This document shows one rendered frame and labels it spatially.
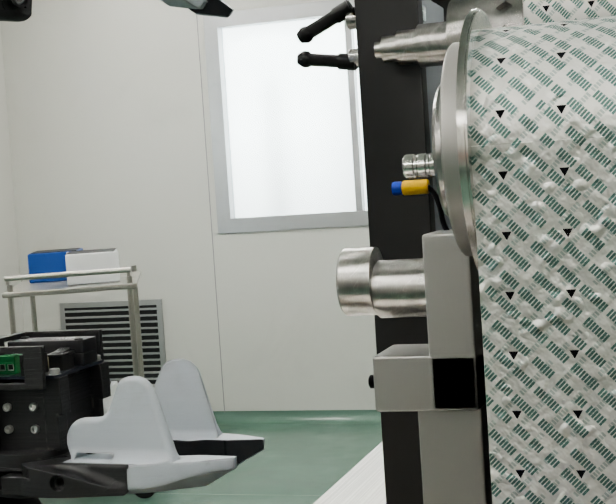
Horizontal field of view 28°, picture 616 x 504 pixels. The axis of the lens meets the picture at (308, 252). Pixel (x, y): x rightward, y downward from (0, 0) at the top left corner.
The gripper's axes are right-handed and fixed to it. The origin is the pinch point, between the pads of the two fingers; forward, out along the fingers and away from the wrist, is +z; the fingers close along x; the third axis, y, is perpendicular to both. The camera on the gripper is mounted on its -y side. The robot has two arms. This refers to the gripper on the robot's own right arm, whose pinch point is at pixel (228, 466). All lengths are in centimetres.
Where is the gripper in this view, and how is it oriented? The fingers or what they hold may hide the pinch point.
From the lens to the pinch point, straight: 66.9
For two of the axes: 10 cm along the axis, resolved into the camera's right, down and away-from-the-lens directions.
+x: 3.0, -0.7, 9.5
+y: -0.7, -10.0, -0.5
